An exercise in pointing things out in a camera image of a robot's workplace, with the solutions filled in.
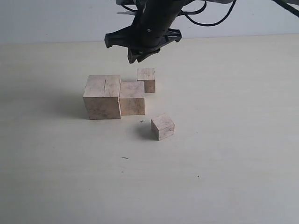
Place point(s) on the third largest wooden cube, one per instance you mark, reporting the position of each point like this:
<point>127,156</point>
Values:
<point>147,75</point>

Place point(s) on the second largest wooden cube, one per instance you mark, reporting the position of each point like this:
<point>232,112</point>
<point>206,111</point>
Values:
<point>132,98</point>

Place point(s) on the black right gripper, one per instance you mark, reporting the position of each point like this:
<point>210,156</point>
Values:
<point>144,37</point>

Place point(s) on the smallest wooden cube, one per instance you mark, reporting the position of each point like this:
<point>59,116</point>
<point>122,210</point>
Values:
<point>162,126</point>

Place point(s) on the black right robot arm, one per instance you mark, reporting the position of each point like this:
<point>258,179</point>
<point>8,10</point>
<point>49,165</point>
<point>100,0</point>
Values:
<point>158,8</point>

